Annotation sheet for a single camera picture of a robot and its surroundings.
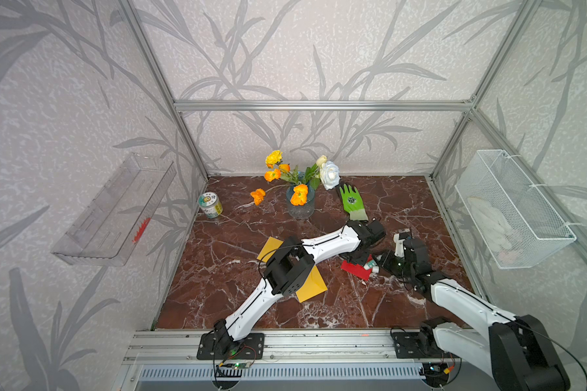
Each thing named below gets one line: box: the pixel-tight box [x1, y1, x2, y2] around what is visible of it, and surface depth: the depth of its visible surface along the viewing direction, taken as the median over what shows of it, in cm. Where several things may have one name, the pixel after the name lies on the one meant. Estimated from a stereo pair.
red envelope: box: [340, 254, 373, 282], surface depth 90 cm
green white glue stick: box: [363, 259, 380, 274], surface depth 88 cm
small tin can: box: [198, 191, 224, 220], surface depth 104 cm
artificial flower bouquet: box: [250, 149, 340, 207], surface depth 78 cm
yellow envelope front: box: [295, 264, 328, 304], surface depth 88 cm
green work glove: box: [339, 184, 369, 221], surface depth 110 cm
